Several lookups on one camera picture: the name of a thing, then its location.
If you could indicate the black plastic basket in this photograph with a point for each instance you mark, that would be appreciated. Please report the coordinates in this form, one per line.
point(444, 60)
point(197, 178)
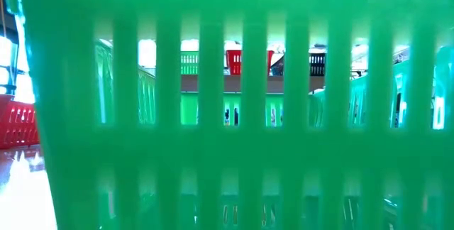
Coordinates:
point(317, 65)

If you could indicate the green plastic basket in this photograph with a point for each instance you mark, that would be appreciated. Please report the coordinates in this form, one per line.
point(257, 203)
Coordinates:
point(189, 63)
point(227, 145)

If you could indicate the red plastic basket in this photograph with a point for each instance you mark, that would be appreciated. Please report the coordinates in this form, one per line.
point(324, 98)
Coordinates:
point(19, 127)
point(234, 62)

